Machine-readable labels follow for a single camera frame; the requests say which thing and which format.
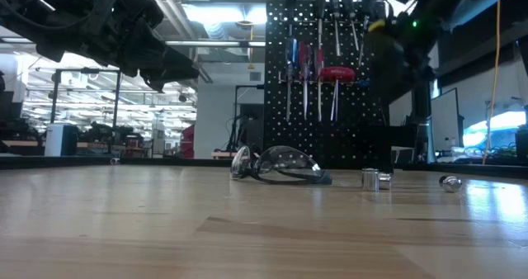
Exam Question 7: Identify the black metal stand frame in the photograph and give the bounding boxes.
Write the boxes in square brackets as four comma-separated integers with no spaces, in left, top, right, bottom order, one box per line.
[49,67,123,155]

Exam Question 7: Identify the red T-handle hex key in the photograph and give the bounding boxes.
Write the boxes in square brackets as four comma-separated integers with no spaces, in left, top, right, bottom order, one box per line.
[328,80,337,122]
[319,66,356,122]

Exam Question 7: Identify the blue clear handle screwdriver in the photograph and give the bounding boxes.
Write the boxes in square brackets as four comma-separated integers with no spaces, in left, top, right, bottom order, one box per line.
[283,36,299,123]

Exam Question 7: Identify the small chrome adapter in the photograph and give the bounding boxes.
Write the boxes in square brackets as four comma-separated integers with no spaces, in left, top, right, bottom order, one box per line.
[438,175,464,194]

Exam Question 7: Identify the black metal pegboard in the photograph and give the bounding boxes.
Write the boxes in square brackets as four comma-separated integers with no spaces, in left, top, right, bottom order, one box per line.
[262,0,389,169]

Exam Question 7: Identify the short chrome socket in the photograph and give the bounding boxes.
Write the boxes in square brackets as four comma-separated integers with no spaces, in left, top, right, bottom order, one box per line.
[361,167,380,192]

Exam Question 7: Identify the red clear handle screwdriver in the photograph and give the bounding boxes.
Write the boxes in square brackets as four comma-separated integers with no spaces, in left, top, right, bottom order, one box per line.
[298,40,312,121]
[312,46,326,123]

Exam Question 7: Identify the red cabinet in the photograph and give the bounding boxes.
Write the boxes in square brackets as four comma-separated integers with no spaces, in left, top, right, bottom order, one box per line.
[180,124,196,159]

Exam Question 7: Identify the light wooden desk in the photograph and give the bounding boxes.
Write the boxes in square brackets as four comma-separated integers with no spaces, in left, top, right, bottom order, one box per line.
[210,149,265,160]

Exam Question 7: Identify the long ceiling light bar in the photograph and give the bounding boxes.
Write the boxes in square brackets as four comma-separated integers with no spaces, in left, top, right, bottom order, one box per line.
[0,37,267,49]

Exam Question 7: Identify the black jointed arm device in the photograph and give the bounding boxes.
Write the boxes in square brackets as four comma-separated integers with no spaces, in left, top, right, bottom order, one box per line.
[224,111,252,153]

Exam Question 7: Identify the white panel monitor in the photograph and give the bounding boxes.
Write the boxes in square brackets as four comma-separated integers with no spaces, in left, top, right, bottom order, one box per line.
[431,87,461,152]

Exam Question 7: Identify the silver wire tool rail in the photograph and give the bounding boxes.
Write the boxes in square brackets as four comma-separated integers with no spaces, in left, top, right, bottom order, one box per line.
[276,72,372,87]

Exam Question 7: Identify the black tall column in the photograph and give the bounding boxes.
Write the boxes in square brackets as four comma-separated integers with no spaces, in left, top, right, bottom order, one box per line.
[410,78,434,164]

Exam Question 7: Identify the black plastic bin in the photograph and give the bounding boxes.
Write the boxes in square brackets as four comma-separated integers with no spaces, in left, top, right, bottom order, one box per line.
[356,123,418,173]

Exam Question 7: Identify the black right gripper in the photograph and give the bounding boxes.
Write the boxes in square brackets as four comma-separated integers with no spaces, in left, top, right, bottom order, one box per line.
[364,0,439,107]

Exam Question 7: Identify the clear black safety glasses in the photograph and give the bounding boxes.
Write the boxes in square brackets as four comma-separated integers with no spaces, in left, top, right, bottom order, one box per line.
[229,144,333,187]

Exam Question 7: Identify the white box cabinet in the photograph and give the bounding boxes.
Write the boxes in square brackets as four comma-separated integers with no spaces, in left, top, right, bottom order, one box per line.
[44,122,79,158]

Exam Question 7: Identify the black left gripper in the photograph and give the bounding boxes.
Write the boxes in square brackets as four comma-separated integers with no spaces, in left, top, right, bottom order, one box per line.
[0,0,202,93]

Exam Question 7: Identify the black doorway frame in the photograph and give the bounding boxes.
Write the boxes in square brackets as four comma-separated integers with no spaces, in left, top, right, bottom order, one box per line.
[233,83,265,153]

